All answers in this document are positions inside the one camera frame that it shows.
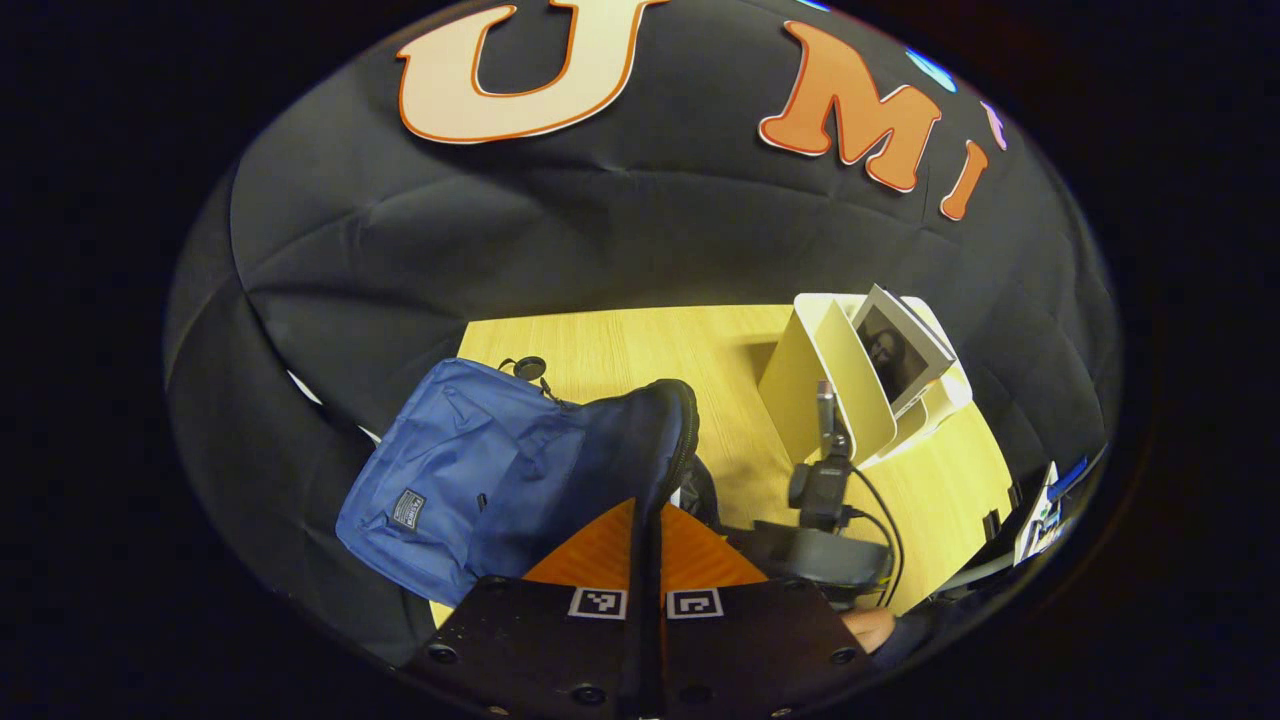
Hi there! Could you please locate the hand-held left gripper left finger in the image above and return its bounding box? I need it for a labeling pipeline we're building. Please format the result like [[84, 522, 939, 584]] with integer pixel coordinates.
[[400, 497, 643, 720]]

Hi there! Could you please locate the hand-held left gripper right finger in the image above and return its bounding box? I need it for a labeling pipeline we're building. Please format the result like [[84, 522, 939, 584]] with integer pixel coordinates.
[[650, 500, 873, 720]]

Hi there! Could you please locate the cream plastic bookshelf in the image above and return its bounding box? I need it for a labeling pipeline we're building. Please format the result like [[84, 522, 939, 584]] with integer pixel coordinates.
[[757, 290, 974, 469]]

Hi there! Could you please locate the grey portrait cover book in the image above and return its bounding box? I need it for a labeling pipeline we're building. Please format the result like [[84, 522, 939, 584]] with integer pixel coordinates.
[[850, 284, 959, 418]]

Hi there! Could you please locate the blue schoolbag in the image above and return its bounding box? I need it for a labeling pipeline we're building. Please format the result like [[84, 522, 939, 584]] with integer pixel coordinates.
[[335, 355, 721, 608]]

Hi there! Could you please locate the white and blue object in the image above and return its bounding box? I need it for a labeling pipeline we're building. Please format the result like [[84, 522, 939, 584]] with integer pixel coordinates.
[[1013, 457, 1089, 568]]

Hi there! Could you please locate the black backdrop cloth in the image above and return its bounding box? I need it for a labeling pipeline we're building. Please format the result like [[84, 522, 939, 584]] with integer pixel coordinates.
[[163, 0, 1121, 669]]

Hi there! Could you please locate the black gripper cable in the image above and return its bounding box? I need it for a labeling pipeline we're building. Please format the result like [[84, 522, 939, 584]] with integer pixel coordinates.
[[848, 468, 906, 608]]

